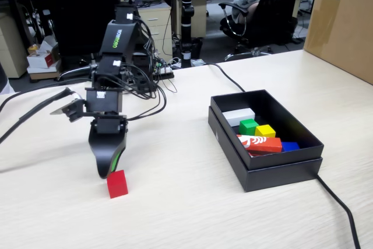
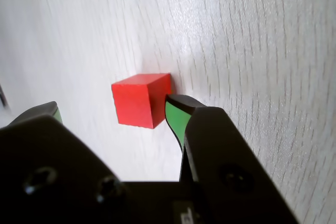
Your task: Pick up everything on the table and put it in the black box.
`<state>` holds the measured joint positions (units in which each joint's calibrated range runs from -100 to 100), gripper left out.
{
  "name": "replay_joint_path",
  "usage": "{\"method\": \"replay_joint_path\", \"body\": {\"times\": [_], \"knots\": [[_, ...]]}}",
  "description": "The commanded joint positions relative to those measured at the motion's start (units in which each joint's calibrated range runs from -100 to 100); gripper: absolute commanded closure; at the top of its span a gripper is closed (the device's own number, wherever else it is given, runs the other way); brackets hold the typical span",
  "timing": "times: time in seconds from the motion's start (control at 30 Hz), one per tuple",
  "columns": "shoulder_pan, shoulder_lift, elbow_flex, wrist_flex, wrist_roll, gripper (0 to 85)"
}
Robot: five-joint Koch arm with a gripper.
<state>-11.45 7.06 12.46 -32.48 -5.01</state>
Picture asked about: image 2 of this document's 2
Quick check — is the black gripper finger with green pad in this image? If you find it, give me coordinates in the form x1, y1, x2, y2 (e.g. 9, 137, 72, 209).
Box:
165, 94, 300, 224
0, 101, 127, 224

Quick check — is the red wooden cube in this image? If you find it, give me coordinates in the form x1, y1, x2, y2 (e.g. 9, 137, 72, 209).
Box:
111, 72, 172, 129

